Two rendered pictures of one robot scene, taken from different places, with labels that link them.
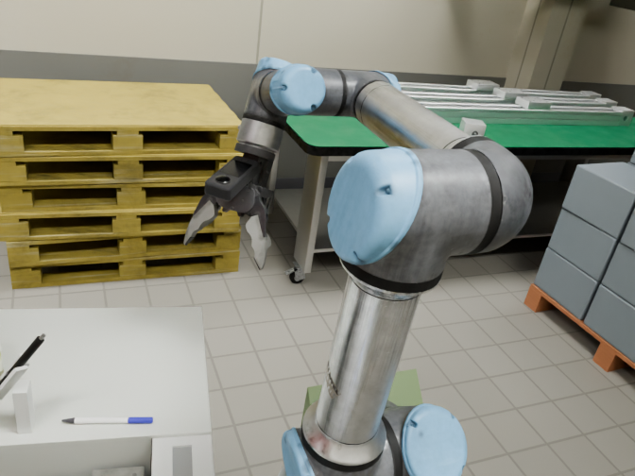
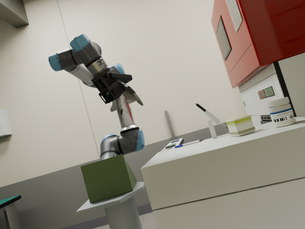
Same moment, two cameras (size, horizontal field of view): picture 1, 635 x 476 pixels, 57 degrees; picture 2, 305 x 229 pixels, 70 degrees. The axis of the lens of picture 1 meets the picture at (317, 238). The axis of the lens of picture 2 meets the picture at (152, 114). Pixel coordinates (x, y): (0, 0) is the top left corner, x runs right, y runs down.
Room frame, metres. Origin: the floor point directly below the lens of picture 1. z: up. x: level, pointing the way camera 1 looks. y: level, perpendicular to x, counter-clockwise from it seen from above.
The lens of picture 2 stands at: (1.65, 0.65, 1.08)
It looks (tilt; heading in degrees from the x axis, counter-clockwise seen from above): 4 degrees up; 208
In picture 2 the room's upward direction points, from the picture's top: 16 degrees counter-clockwise
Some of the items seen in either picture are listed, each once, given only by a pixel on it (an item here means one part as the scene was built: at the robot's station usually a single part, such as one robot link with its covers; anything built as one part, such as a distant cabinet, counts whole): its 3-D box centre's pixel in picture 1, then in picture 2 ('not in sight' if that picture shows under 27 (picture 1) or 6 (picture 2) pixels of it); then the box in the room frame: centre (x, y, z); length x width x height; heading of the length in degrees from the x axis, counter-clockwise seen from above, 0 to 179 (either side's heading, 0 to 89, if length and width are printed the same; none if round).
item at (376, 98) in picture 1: (424, 140); (81, 72); (0.79, -0.13, 1.47); 0.49 x 0.11 x 0.12; 25
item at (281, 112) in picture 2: not in sight; (281, 112); (0.75, 0.69, 1.01); 0.07 x 0.07 x 0.10
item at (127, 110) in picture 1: (123, 178); not in sight; (2.77, 1.06, 0.41); 1.15 x 0.79 x 0.82; 116
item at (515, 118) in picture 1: (472, 171); not in sight; (3.52, -0.90, 0.49); 2.69 x 1.01 x 0.97; 116
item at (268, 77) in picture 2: not in sight; (261, 107); (0.12, 0.61, 1.02); 0.81 x 0.03 x 0.40; 17
